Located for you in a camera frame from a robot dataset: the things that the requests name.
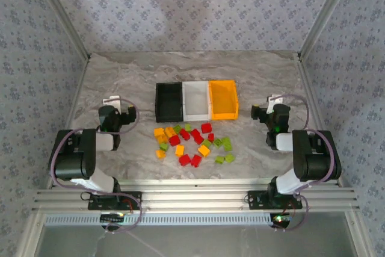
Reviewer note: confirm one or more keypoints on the yellow lego brick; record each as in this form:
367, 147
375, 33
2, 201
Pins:
160, 153
164, 139
179, 150
204, 150
170, 131
158, 132

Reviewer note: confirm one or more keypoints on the green lego brick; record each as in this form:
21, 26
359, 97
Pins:
220, 159
217, 142
207, 143
188, 127
164, 146
177, 128
229, 157
227, 144

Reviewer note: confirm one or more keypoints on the red lego brick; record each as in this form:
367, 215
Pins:
196, 160
210, 137
184, 159
184, 134
206, 128
174, 140
198, 139
195, 133

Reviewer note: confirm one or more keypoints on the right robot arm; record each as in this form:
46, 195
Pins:
316, 160

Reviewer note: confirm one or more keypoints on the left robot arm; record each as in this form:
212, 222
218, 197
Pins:
75, 160

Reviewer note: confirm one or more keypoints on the orange plastic bin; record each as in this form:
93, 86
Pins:
224, 100

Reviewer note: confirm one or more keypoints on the black plastic bin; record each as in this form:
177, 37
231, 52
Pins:
168, 103

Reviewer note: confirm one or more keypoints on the white plastic bin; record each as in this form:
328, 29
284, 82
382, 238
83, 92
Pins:
197, 100

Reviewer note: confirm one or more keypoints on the small circuit board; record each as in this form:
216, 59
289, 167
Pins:
112, 218
281, 219

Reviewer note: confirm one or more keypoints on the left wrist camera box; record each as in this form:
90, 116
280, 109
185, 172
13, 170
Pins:
112, 102

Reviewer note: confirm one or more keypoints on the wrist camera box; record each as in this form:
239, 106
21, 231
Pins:
112, 102
275, 100

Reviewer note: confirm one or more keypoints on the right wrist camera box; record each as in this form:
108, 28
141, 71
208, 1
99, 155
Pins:
275, 100

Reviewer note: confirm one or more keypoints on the aluminium table side rail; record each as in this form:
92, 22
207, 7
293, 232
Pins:
79, 88
309, 88

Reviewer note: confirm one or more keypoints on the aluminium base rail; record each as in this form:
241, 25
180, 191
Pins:
195, 196

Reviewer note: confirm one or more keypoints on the aluminium frame leg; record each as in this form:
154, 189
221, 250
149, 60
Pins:
30, 236
359, 236

